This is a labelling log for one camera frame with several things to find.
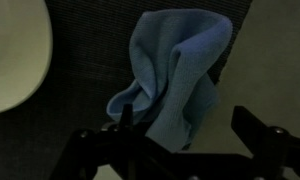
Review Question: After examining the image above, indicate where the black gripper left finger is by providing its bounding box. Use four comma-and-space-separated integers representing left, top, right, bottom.
49, 103, 178, 180

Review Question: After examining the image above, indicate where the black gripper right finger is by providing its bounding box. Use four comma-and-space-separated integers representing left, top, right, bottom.
231, 106, 300, 180

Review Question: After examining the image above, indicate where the blue microfibre towel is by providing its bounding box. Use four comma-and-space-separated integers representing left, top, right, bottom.
106, 9, 232, 152

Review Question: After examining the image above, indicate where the large white plate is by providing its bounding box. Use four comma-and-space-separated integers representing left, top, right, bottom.
0, 0, 53, 113

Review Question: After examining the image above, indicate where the dark grey placemat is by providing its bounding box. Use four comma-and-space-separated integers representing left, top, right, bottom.
0, 0, 253, 180

